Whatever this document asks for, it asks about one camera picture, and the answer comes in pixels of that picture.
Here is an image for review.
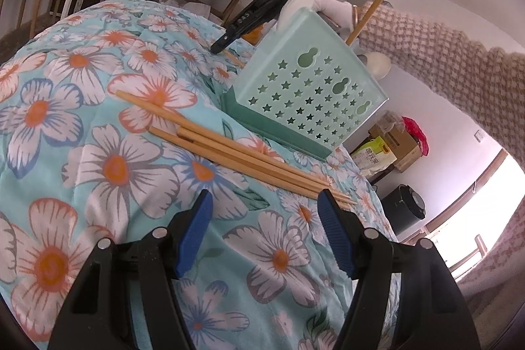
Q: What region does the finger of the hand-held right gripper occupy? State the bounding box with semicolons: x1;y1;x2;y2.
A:
210;0;284;54

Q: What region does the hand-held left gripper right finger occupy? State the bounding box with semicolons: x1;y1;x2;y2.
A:
319;189;480;350

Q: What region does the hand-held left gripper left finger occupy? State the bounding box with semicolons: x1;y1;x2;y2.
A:
48;189;214;350

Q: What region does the wooden chopstick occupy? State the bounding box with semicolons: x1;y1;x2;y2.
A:
177;127;334;187
149;126;329;200
346;0;394;46
116;90;357;205

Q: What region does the mint green utensil holder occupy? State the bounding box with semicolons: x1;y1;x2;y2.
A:
221;8;389;162

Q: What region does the white ceramic spoon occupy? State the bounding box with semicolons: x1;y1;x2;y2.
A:
357;51;391;81

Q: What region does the person's right forearm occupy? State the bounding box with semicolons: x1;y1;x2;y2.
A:
356;1;525;154

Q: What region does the person's right hand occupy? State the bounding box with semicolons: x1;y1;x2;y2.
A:
314;0;361;31

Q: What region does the black bin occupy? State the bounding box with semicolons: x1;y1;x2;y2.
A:
379;184;427;240

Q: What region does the yellow green rice bag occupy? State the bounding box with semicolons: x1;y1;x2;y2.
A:
350;139;398;182

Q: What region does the brown cardboard box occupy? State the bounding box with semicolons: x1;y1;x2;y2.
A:
369;111;423;174

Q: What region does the floral tablecloth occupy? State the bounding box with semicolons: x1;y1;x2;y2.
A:
0;0;400;350

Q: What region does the red plastic bag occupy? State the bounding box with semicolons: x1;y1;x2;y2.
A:
402;116;429;156

